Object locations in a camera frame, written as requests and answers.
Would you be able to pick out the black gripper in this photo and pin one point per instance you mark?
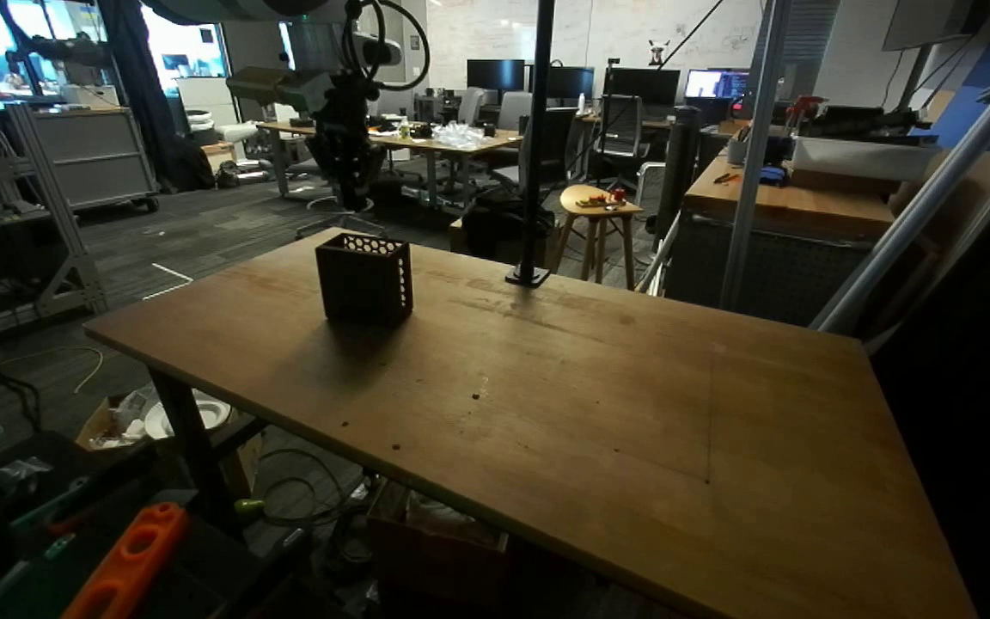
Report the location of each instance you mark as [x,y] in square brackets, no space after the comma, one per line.
[346,114]

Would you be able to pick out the black perforated box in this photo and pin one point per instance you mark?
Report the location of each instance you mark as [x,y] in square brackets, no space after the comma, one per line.
[362,295]

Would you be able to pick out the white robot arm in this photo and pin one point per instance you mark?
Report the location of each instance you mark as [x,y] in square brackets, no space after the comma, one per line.
[241,10]

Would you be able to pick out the small blue object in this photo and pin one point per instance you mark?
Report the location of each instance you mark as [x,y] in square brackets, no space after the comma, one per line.
[774,176]

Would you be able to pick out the orange plastic object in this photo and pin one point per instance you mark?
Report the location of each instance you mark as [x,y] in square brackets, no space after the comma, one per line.
[127,566]

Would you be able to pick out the black bag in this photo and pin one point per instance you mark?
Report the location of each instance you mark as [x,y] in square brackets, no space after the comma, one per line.
[496,227]

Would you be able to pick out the dark computer monitor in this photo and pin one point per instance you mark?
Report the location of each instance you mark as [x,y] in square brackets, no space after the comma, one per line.
[640,89]
[496,73]
[570,83]

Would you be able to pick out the black vertical pole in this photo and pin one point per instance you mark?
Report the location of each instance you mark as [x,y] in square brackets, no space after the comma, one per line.
[536,114]

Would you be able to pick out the round wooden stool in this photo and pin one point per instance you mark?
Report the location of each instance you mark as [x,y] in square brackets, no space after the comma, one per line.
[599,205]

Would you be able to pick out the small red items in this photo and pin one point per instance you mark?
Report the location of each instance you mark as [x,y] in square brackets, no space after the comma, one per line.
[599,196]

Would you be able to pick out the grey rolling cabinet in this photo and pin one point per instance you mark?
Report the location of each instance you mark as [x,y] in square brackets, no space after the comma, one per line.
[92,156]

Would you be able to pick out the black mesh office chair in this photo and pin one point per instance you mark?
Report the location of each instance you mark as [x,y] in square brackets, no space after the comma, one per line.
[618,121]

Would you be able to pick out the black table leg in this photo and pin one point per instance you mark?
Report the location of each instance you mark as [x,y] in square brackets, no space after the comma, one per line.
[185,436]

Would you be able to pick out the grey metal shelf rack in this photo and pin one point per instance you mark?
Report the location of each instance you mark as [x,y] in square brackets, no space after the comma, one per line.
[43,174]

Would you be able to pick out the open cardboard box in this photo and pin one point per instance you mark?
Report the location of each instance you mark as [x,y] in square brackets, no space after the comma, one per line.
[100,430]

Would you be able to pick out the lit computer monitor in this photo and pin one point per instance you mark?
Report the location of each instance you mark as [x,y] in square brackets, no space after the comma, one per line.
[716,83]

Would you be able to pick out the silver upright pole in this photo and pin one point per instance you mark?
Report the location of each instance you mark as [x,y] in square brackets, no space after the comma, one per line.
[755,149]

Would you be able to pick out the wooden top workbench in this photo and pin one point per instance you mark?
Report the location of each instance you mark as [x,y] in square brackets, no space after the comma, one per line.
[782,209]

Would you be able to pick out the silver diagonal pole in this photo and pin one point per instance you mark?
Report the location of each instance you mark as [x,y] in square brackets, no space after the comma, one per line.
[930,185]

